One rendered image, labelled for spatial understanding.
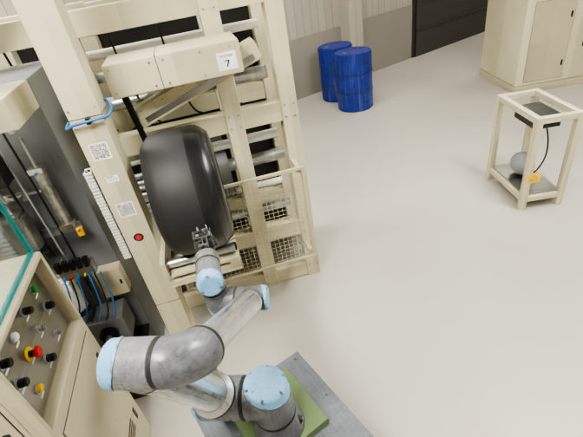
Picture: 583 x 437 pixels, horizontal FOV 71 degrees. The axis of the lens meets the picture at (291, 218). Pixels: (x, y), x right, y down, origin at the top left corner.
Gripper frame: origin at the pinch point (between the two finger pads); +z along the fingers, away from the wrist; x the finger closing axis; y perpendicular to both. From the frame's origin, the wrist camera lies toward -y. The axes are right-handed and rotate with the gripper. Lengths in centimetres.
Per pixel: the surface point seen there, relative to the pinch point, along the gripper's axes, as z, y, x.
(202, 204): 6.4, 9.4, -2.5
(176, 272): 17.8, -30.4, 20.4
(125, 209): 27.0, 5.3, 32.7
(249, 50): 67, 53, -42
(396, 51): 563, -99, -372
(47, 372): -30, -22, 66
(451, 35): 608, -103, -510
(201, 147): 21.7, 27.5, -8.1
